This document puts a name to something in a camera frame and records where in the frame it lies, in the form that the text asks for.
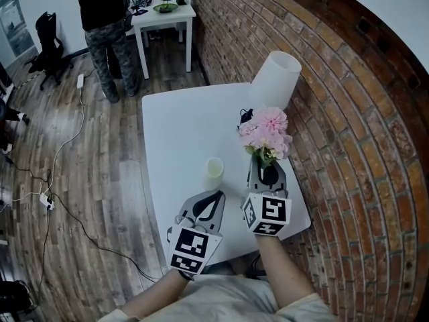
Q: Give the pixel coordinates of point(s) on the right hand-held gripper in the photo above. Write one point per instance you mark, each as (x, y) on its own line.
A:
(273, 210)

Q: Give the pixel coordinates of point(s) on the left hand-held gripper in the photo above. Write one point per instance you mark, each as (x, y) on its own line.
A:
(189, 245)

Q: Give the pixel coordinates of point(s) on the white vase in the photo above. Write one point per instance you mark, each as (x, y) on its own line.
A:
(212, 173)

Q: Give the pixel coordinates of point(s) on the white power adapter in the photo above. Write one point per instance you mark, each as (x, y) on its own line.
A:
(80, 80)

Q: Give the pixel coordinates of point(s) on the person's right forearm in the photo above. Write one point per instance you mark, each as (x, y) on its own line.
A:
(281, 270)

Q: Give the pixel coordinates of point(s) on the person's light shirt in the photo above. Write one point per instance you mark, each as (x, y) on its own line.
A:
(228, 300)

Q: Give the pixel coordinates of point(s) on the table lamp with white shade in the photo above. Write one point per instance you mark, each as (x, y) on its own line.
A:
(276, 79)

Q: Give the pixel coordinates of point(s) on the pair of shoes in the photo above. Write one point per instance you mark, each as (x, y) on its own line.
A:
(154, 36)

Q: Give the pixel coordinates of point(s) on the person's left forearm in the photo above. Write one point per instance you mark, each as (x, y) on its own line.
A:
(154, 297)

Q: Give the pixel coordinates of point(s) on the pink flowers with green stem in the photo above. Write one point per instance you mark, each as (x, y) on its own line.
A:
(268, 126)

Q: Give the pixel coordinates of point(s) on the black office chair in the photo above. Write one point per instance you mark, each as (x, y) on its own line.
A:
(50, 52)

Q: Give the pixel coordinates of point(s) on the small white side table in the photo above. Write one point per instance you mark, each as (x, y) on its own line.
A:
(161, 17)

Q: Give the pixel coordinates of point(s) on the glass window panel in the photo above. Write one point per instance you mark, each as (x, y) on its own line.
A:
(16, 25)

